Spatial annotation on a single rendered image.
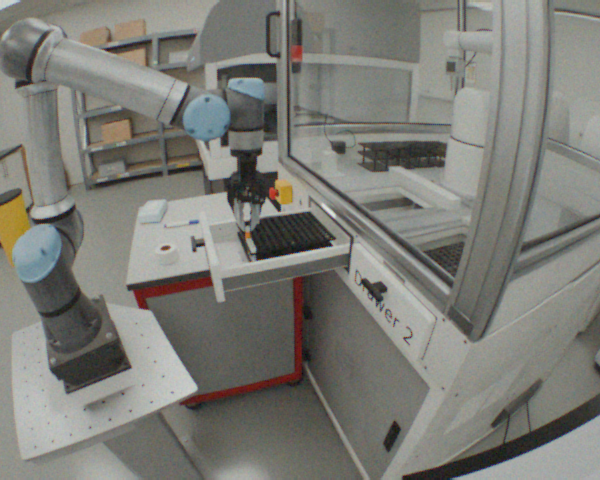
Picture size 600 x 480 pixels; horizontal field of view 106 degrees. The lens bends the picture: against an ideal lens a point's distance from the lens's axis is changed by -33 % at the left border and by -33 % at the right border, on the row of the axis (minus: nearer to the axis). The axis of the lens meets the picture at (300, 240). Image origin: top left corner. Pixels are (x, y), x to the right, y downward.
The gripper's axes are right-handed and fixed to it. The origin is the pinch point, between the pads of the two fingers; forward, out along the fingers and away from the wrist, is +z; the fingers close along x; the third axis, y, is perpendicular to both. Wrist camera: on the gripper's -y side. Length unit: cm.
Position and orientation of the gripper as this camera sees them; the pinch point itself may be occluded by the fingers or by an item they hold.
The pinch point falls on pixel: (247, 224)
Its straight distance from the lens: 83.2
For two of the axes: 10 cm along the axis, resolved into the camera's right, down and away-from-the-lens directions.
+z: -0.4, 8.6, 5.1
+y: 2.3, 5.1, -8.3
